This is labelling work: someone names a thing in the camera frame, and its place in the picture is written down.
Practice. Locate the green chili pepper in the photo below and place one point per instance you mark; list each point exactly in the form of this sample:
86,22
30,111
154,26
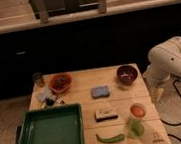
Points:
114,139

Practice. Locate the green plastic cup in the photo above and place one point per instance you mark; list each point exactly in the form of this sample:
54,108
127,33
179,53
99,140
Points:
135,128

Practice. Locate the small glass jar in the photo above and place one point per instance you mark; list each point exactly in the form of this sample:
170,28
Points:
38,79

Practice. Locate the crumpled wrapper with dark items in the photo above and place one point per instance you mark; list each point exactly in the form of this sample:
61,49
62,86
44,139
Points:
48,99

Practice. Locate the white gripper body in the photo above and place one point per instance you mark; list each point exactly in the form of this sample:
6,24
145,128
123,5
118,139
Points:
154,80

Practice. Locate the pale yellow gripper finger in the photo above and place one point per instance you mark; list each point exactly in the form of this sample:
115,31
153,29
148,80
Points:
157,94

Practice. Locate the blue sponge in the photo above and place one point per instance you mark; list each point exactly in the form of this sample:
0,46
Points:
101,91

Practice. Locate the wooden chair frame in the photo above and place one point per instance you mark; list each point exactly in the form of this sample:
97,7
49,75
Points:
45,10

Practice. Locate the dark red bowl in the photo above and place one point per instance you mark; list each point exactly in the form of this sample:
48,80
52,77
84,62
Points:
126,74

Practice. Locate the green plastic tray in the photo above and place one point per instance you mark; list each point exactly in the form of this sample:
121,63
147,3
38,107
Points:
58,125

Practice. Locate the orange bowl with beans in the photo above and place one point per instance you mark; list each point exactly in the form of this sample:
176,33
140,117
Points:
60,83

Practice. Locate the brown and white block sponge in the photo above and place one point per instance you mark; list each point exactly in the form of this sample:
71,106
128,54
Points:
105,114

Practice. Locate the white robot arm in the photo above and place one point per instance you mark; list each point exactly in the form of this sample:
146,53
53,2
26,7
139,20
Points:
164,61

